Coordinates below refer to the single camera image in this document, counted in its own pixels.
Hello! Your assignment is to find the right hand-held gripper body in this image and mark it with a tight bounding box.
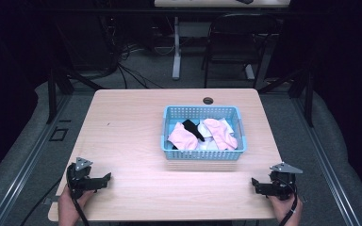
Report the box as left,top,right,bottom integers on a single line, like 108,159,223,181
258,161,304,202

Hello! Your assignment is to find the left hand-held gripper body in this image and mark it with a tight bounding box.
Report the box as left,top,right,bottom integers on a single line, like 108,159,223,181
66,156,106,200

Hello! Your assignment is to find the person's right hand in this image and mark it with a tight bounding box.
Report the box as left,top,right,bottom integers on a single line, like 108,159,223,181
267,191,304,226

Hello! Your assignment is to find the person's left hand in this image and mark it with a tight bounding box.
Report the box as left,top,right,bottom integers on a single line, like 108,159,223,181
58,186,96,226

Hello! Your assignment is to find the blue plastic basket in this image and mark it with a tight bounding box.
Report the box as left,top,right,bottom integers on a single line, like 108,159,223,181
160,105,248,161

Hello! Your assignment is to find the pink sock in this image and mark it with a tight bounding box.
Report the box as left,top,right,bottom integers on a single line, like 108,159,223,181
167,121,199,151
202,118,239,152

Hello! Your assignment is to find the white sock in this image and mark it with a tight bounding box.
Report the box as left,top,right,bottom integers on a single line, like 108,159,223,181
196,117,236,152

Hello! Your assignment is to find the black sock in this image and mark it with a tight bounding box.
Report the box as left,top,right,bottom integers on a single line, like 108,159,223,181
172,119,206,151

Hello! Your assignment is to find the black metal stand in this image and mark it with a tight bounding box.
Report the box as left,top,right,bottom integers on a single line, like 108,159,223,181
257,60,316,128
45,60,107,124

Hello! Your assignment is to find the black folding chair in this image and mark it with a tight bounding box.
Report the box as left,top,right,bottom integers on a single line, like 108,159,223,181
201,12,281,89

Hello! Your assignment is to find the white-legged background desk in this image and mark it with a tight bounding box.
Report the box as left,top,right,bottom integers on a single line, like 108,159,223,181
153,0,292,81

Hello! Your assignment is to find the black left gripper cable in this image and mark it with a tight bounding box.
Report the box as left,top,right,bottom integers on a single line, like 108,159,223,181
66,163,91,226

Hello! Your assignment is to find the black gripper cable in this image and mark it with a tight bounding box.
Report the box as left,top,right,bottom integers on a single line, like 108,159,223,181
66,163,91,226
277,178,299,226

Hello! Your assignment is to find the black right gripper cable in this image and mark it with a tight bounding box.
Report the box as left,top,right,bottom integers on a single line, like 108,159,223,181
277,178,299,226

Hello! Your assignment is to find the thin black floor cable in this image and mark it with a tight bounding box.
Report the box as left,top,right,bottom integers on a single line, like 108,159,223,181
19,177,64,226

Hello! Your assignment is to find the metal floor rail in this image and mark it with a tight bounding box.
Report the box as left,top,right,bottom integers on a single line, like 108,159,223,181
0,93,74,226
290,97,362,226

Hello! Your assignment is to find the bundle of floor cables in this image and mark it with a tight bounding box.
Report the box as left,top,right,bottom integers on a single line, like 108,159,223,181
98,12,175,90

